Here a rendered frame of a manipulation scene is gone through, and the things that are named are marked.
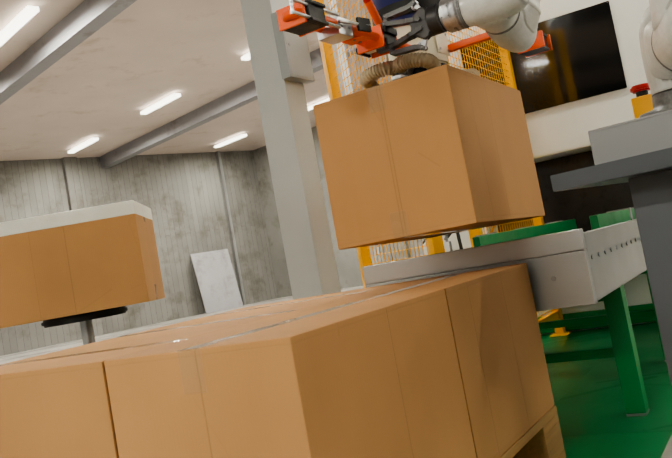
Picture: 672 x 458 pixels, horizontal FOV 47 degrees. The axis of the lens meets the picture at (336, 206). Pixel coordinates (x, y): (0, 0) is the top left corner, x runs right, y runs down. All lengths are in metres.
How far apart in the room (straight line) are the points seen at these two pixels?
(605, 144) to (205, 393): 1.11
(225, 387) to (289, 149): 2.29
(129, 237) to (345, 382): 1.97
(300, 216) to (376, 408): 2.13
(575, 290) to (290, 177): 1.59
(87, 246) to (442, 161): 1.66
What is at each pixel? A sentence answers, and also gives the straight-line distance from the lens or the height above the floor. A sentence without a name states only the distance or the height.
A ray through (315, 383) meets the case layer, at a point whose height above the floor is 0.46.
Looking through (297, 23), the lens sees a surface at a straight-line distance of 1.79.
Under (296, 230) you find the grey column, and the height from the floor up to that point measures 0.81.
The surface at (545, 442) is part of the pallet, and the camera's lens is 2.19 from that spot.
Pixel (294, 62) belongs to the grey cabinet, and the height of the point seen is 1.54.
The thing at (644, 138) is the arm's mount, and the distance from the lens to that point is 1.89.
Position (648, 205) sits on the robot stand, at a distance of 1.94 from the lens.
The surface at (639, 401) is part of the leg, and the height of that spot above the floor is 0.05.
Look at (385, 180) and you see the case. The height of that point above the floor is 0.82.
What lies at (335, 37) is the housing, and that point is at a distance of 1.93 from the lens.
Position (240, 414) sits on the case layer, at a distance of 1.25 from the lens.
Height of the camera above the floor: 0.64
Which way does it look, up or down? 4 degrees up
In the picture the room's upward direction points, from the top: 10 degrees counter-clockwise
